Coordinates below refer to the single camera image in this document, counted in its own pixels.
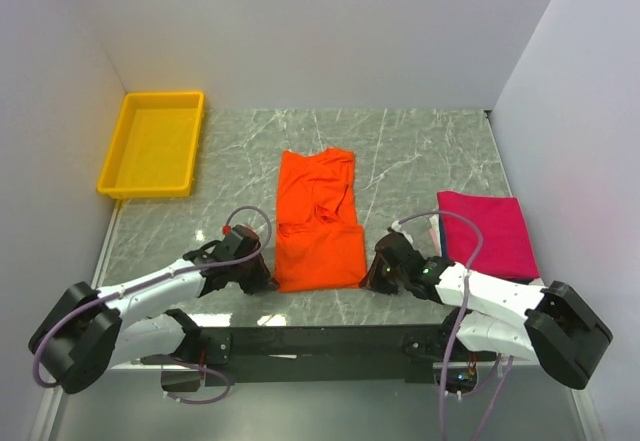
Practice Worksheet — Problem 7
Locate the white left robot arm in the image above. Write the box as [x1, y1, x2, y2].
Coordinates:
[28, 225, 277, 394]

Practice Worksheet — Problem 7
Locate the yellow plastic tray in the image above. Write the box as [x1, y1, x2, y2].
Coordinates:
[96, 91, 205, 200]

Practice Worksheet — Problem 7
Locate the aluminium frame rail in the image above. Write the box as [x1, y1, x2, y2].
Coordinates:
[52, 323, 584, 372]

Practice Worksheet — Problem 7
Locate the navy blue folded t shirt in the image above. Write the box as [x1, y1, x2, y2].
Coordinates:
[438, 218, 536, 285]

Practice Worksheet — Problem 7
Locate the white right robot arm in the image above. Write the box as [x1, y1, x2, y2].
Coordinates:
[360, 231, 613, 390]

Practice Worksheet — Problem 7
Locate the orange t shirt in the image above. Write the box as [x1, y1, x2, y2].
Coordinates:
[274, 148, 367, 293]

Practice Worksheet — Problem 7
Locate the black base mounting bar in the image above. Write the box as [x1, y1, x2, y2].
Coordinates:
[139, 324, 499, 392]

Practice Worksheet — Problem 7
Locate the pink folded t shirt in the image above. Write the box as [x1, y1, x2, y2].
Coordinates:
[429, 215, 442, 255]

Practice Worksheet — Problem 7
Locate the magenta folded t shirt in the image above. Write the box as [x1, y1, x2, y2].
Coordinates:
[437, 191, 540, 279]

